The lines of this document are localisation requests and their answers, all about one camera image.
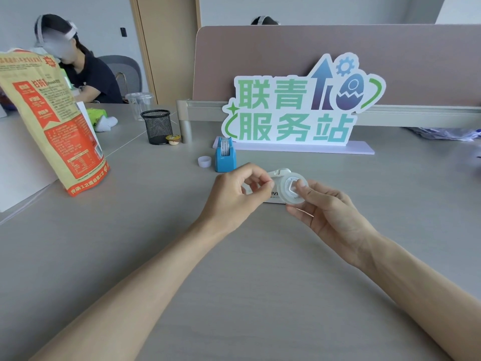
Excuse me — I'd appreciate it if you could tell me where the white crumpled tissue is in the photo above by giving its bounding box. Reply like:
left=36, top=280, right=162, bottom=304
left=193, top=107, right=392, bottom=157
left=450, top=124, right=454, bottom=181
left=93, top=116, right=118, bottom=133

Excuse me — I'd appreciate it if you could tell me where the beige metal partition rail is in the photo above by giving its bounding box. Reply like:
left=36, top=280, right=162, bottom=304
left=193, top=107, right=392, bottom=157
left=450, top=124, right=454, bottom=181
left=176, top=100, right=481, bottom=144

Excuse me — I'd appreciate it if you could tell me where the person's left hand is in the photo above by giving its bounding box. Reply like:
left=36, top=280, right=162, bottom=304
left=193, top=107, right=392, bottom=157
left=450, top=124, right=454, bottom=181
left=198, top=163, right=276, bottom=238

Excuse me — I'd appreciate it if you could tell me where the clear plastic cup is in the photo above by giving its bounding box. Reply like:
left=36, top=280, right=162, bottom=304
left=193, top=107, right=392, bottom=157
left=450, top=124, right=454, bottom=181
left=125, top=92, right=155, bottom=122

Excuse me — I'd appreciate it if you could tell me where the white tape dispenser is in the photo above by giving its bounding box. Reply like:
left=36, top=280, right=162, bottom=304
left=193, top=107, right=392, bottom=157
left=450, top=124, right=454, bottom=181
left=244, top=168, right=297, bottom=204

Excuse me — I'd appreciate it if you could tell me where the blue tape dispenser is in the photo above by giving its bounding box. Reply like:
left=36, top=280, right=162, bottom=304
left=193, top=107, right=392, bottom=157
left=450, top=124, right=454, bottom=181
left=214, top=137, right=237, bottom=173

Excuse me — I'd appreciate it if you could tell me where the kraft paper bag red label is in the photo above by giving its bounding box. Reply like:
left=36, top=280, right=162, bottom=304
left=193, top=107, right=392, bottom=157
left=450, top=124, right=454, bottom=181
left=0, top=49, right=110, bottom=198

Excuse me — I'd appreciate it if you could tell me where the wooden door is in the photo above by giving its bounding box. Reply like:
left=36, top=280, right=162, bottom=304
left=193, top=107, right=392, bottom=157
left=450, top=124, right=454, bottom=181
left=129, top=0, right=202, bottom=106

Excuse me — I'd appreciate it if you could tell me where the green and white standing sign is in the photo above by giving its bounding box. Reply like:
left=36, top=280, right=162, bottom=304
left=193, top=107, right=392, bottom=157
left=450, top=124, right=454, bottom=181
left=212, top=52, right=387, bottom=155

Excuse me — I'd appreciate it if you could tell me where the brown desk partition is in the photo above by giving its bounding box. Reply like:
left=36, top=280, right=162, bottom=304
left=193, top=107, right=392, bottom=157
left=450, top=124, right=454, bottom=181
left=192, top=24, right=481, bottom=108

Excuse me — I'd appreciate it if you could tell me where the green snack packet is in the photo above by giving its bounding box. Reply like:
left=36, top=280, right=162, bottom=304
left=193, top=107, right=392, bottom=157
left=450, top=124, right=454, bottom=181
left=86, top=108, right=108, bottom=127

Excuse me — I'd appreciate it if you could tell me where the person's right hand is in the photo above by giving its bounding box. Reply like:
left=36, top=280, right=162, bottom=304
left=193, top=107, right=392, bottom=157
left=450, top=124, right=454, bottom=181
left=286, top=180, right=377, bottom=270

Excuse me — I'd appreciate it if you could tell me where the clear tape roll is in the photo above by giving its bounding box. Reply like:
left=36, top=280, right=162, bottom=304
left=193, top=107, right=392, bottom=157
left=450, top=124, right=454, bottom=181
left=276, top=172, right=309, bottom=206

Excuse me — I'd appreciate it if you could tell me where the person's left forearm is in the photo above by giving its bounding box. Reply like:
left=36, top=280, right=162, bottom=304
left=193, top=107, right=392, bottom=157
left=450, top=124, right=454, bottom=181
left=29, top=220, right=218, bottom=361

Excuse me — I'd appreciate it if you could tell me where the black mesh pen holder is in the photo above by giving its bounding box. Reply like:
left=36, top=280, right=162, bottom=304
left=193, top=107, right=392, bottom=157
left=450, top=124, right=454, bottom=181
left=140, top=109, right=174, bottom=146

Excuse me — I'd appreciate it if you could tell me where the grey office chair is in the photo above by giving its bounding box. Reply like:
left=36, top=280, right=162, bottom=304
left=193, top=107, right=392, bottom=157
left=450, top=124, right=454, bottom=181
left=98, top=55, right=143, bottom=99

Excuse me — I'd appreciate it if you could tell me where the white headset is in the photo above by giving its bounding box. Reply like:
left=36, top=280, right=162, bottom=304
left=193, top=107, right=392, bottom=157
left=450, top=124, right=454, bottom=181
left=35, top=15, right=79, bottom=48

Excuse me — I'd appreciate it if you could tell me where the person's right forearm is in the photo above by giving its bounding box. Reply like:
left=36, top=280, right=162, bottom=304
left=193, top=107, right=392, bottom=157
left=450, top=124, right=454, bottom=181
left=359, top=234, right=481, bottom=361

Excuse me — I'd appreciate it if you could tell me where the clear plastic bag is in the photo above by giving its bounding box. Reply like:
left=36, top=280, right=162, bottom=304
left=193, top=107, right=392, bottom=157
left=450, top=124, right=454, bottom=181
left=405, top=126, right=481, bottom=143

